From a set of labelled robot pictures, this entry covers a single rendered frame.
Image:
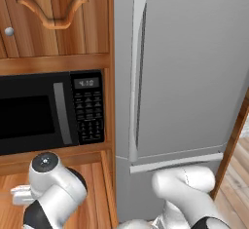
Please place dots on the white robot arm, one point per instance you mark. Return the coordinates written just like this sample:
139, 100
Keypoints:
58, 187

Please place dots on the plain wooden cupboard door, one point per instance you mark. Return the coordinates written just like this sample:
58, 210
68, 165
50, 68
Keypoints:
97, 194

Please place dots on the round silver cupboard knob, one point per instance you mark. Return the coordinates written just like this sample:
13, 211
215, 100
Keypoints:
9, 31

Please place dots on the wooden fridge side panel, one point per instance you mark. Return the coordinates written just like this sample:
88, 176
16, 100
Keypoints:
231, 142

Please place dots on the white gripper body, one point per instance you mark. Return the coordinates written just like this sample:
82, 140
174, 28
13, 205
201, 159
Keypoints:
22, 195

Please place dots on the grey fridge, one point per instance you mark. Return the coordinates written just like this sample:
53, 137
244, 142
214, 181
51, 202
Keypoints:
191, 77

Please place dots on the black microwave oven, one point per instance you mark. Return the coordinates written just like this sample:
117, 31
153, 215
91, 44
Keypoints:
29, 116

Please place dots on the carved wooden cupboard door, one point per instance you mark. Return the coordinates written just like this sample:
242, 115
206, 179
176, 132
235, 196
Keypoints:
71, 18

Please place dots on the wooden cabinet housing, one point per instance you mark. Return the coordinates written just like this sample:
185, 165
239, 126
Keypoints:
109, 109

